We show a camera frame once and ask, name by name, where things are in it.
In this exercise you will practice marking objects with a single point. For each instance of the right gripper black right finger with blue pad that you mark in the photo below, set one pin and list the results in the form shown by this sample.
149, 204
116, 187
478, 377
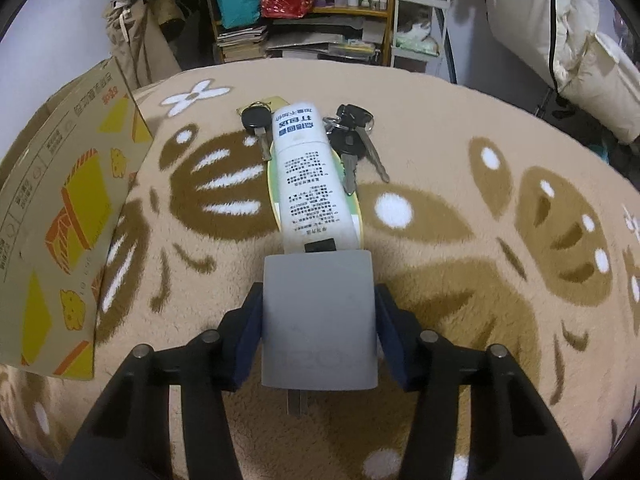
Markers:
513, 433

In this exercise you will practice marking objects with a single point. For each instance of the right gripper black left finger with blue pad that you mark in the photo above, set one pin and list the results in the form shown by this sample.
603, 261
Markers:
126, 433

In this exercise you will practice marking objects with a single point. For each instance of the white power bank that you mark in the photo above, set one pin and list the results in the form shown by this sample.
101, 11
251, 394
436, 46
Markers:
318, 324

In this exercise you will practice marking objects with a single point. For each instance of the beige patterned blanket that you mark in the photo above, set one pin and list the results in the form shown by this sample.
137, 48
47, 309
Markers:
493, 228

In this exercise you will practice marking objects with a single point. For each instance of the open cardboard box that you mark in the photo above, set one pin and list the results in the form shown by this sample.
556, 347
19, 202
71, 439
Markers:
63, 185

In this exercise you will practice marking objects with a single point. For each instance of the white tube with text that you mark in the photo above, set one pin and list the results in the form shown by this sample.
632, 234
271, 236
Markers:
311, 199

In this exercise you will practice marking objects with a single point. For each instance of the green oval fan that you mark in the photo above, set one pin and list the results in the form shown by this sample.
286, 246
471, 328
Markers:
273, 190

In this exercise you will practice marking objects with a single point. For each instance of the black key bunch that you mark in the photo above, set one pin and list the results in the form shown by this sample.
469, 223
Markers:
348, 132

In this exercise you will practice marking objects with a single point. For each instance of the black car key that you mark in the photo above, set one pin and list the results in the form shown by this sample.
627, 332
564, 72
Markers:
256, 120

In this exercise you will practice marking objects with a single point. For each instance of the yellow card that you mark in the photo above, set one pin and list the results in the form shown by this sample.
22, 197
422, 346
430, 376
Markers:
274, 103

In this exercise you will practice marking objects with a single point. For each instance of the khaki hanging coat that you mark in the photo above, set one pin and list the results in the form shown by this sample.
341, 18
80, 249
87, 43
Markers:
138, 42

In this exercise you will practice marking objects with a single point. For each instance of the left book stack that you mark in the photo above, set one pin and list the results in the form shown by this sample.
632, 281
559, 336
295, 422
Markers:
243, 44

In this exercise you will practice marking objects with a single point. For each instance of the wooden bookshelf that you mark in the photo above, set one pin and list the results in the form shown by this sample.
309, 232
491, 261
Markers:
360, 10

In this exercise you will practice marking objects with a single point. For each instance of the white garment cover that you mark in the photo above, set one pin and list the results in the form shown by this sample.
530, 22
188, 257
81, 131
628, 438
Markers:
561, 42

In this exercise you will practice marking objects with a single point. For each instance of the right book pile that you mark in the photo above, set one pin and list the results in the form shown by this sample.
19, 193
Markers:
341, 38

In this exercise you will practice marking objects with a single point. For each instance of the white utility cart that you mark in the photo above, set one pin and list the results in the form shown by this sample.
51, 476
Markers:
419, 29

